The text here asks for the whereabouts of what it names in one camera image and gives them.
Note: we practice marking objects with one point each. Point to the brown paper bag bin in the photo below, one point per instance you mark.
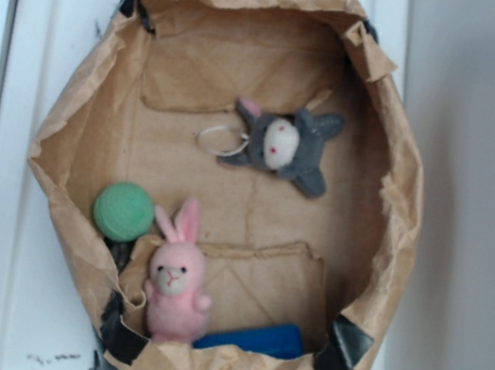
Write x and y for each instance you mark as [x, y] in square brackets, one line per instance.
[165, 70]

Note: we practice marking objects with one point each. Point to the blue rectangular block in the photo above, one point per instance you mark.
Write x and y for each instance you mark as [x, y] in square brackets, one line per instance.
[281, 342]

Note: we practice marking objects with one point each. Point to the gray plush donkey toy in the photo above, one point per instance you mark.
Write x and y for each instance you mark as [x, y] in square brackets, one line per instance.
[290, 146]

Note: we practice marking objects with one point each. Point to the pink plush bunny toy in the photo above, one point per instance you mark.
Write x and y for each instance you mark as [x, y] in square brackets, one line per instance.
[177, 309]

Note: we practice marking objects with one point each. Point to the green foam ball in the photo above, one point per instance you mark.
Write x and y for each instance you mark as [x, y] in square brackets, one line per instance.
[123, 212]

